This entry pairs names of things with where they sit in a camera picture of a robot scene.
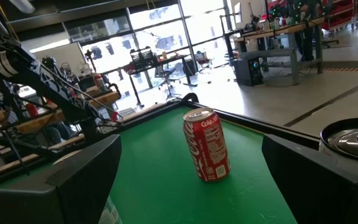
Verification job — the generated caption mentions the black office chair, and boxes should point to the black office chair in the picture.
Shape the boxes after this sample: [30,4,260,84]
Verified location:
[153,63,182,100]

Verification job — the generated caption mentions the green table mat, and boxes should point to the green table mat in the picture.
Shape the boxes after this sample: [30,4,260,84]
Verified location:
[0,105,298,224]

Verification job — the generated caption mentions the black desk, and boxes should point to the black desk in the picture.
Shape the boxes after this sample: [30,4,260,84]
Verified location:
[125,52,200,108]

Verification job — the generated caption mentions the wooden workbench black legs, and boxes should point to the wooden workbench black legs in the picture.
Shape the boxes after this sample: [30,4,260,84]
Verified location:
[220,14,326,86]

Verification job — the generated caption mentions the black frame clamp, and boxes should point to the black frame clamp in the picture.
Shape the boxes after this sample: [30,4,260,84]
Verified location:
[180,92,200,105]

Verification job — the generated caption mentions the red storage shelving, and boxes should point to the red storage shelving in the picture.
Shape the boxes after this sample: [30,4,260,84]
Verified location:
[321,0,358,32]

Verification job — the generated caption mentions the white board panel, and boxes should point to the white board panel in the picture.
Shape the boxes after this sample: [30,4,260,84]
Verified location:
[34,42,89,75]

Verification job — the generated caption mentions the black rig frame post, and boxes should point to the black rig frame post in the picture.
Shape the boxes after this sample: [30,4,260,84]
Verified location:
[0,74,27,125]

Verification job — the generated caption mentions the black plastic crate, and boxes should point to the black plastic crate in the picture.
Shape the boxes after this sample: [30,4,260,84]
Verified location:
[130,46,158,70]

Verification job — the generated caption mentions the red canister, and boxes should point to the red canister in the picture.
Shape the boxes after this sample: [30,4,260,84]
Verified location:
[26,102,39,118]

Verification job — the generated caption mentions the black table frame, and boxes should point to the black table frame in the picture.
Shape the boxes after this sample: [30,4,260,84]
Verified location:
[0,98,321,189]

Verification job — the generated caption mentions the black computer tower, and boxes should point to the black computer tower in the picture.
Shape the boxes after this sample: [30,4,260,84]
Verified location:
[233,57,264,87]

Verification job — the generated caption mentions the white can black top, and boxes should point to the white can black top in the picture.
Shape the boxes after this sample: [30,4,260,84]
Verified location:
[318,117,358,184]

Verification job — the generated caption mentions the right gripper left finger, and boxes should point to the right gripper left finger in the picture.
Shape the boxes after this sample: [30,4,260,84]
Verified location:
[0,134,123,224]

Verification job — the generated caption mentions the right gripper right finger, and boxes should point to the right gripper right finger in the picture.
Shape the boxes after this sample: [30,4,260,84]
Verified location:
[261,133,358,224]

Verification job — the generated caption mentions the red Coca-Cola can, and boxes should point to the red Coca-Cola can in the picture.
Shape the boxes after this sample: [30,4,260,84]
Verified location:
[182,107,232,183]

